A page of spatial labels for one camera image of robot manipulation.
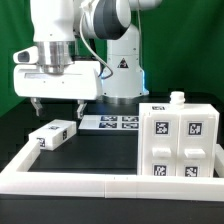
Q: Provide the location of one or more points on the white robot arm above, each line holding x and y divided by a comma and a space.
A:
83, 50

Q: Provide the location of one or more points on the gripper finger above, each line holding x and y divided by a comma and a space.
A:
36, 102
81, 107

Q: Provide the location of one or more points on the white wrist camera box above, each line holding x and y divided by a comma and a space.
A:
26, 56

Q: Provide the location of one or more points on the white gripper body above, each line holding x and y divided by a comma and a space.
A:
78, 81

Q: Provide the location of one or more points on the white cabinet body box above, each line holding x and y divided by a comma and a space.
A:
178, 106

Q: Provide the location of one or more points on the white cabinet top block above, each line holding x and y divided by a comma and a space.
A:
54, 134

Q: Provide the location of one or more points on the white marker base plate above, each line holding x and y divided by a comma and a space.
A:
109, 122

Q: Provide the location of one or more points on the white cabinet door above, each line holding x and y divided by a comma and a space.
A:
161, 144
195, 145

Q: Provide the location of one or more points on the white U-shaped fence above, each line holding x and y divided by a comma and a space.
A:
17, 179

